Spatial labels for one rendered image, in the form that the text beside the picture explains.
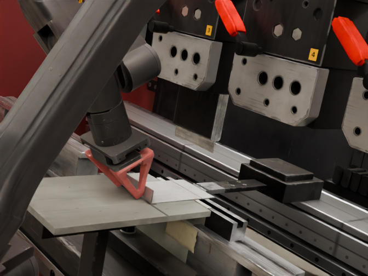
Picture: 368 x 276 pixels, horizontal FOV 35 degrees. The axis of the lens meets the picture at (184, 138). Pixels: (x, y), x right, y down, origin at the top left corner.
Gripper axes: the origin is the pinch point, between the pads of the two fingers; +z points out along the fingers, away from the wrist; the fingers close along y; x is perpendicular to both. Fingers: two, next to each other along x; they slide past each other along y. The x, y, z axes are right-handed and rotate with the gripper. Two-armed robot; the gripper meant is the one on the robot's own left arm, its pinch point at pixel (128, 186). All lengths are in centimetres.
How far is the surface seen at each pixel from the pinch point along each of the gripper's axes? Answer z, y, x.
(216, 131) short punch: -4.2, -5.3, -14.7
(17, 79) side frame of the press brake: 7, 85, -14
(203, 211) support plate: 4.7, -9.2, -6.6
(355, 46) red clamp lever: -22.9, -32.2, -15.7
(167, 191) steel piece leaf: 3.9, -1.2, -5.6
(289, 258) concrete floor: 184, 122, -135
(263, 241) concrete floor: 184, 145, -136
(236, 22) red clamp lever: -22.7, -12.9, -16.1
